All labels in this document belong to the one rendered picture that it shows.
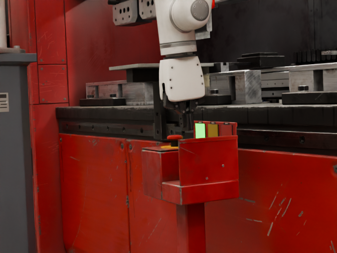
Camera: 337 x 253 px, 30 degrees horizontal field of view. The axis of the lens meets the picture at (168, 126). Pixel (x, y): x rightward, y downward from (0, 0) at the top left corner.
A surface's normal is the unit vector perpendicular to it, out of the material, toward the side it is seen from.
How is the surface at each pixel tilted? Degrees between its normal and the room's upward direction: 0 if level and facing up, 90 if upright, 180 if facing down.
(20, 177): 90
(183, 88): 94
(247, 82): 90
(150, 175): 90
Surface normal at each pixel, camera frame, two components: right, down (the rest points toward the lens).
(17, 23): -0.85, 0.06
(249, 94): 0.54, 0.03
